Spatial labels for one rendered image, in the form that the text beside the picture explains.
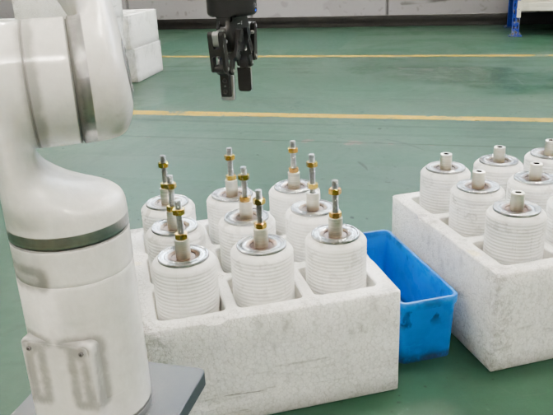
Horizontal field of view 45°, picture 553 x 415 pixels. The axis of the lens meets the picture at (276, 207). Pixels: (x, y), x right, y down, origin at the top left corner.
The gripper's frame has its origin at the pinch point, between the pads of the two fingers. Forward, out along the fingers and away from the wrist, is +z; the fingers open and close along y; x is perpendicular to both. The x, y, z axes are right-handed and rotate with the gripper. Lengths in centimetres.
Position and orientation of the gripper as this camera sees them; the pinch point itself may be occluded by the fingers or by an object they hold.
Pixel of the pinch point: (236, 86)
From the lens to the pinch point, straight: 106.0
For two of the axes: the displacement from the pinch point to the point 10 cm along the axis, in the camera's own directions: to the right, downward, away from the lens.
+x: -9.4, -0.8, 3.3
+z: 0.4, 9.3, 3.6
